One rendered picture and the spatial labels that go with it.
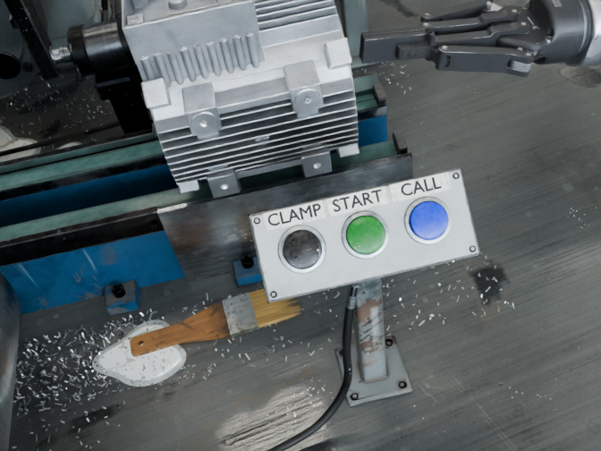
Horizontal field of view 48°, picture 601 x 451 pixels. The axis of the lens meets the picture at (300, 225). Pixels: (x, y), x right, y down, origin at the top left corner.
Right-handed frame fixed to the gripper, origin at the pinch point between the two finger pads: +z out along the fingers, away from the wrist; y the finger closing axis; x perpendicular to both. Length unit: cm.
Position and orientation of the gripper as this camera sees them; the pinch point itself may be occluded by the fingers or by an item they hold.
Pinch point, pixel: (393, 45)
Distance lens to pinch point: 76.0
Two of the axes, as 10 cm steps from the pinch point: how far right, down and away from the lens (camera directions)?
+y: 1.9, 7.4, -6.4
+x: -0.1, 6.5, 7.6
